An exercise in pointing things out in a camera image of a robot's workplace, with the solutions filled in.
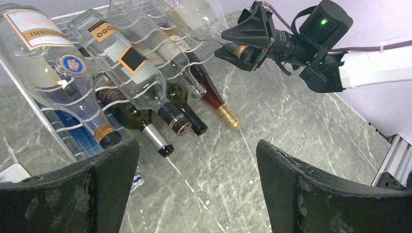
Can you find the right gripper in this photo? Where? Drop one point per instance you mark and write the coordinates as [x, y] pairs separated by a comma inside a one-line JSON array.
[[257, 40]]

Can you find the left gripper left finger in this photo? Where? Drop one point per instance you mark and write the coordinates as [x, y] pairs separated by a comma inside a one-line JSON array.
[[88, 196]]

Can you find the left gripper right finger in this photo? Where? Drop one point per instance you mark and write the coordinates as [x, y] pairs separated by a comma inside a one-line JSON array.
[[302, 198]]

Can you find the clear bottle gold cork cap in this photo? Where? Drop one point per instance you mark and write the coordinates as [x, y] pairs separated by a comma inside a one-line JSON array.
[[202, 20]]

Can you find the clear bottle black orange label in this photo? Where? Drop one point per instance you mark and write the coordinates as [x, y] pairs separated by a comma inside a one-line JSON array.
[[137, 78]]

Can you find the clear bottle blue seal label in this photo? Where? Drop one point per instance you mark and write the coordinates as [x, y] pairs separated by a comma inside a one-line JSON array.
[[52, 69]]

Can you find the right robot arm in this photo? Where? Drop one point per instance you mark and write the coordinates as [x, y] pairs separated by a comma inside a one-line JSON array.
[[311, 49]]

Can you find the blue bottle bottom row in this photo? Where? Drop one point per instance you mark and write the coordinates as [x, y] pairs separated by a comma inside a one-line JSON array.
[[81, 135]]

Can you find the red wine bottle gold cap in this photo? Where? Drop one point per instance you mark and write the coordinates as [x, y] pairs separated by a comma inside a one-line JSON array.
[[212, 96]]

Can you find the dark green bottle black cap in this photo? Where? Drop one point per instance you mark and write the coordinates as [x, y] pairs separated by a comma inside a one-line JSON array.
[[179, 97]]

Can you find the dark bottle silver cap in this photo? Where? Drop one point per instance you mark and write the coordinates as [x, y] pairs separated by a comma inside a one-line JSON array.
[[125, 113]]

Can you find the white paper card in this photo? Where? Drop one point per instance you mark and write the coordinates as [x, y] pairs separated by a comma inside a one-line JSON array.
[[14, 174]]

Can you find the aluminium side rail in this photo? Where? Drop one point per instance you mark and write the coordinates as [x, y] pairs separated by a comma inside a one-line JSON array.
[[395, 171]]

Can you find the white wire wine rack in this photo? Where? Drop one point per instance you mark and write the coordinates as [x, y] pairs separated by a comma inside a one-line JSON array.
[[50, 69]]

